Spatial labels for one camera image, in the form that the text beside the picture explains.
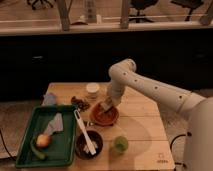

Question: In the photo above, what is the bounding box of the grey cloth in tray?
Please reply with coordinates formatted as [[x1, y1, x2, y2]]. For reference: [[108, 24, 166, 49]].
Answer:
[[44, 113, 63, 135]]

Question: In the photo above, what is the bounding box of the green cup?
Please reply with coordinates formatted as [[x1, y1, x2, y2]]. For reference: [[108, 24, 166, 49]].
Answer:
[[113, 136, 129, 154]]

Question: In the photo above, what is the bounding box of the white spatula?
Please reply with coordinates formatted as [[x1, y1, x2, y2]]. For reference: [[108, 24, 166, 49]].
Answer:
[[74, 109, 96, 155]]

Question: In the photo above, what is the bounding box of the red bowl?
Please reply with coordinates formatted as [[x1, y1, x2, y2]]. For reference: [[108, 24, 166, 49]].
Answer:
[[90, 103, 119, 126]]

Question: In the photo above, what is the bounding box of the green cucumber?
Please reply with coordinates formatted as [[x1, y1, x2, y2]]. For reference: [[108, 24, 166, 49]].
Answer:
[[30, 141, 46, 160]]

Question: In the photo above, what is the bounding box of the white lidded jar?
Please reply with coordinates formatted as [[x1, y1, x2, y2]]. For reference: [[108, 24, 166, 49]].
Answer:
[[86, 83, 100, 99]]

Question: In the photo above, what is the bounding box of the dark brown bowl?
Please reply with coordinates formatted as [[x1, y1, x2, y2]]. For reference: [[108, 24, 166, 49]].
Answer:
[[75, 129, 104, 160]]

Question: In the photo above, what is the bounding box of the red apple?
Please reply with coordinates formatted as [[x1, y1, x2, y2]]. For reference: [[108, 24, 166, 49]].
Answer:
[[36, 134, 51, 148]]

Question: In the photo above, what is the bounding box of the black office chair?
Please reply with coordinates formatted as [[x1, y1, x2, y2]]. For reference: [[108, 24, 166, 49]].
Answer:
[[129, 0, 158, 23]]

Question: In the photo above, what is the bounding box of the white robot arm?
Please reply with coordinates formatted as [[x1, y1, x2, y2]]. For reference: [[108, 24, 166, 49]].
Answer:
[[101, 59, 213, 171]]

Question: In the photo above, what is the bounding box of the green plastic tray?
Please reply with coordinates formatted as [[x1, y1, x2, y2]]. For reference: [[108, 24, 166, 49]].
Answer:
[[15, 105, 76, 168]]

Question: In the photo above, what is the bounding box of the black cable on floor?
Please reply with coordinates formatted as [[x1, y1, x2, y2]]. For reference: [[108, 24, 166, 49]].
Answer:
[[169, 133, 188, 171]]

